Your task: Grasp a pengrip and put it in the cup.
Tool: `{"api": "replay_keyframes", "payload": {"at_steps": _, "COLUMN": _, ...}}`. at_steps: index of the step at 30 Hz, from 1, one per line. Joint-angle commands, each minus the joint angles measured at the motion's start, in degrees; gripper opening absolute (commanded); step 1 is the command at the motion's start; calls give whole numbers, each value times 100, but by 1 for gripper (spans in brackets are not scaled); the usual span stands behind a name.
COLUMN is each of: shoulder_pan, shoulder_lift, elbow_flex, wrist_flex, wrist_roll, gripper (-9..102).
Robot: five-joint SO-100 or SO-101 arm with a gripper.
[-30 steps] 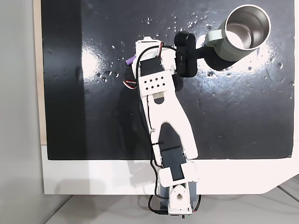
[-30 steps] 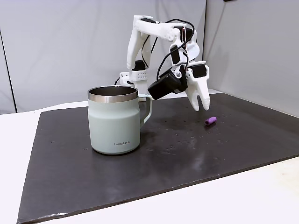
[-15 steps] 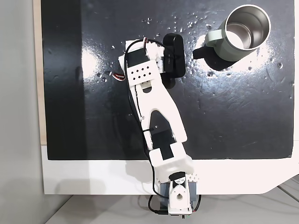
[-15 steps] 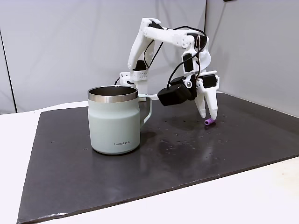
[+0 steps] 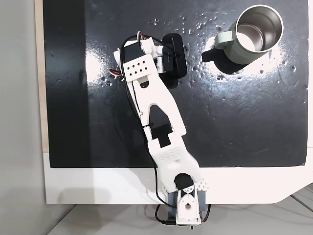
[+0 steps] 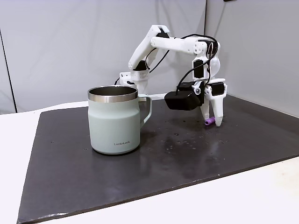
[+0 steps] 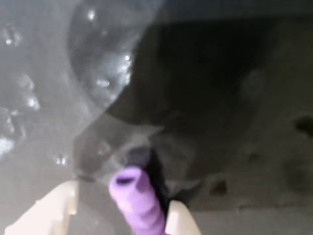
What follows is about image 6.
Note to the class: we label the purple pen grip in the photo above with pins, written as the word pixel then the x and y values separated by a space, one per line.
pixel 208 122

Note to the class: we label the black table mat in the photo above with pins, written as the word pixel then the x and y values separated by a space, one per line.
pixel 140 175

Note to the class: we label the pale green steel mug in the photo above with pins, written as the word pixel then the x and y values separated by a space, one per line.
pixel 112 126

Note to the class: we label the black camera box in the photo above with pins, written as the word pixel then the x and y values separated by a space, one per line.
pixel 182 101

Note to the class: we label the black object on wall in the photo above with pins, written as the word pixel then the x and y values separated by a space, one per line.
pixel 229 0

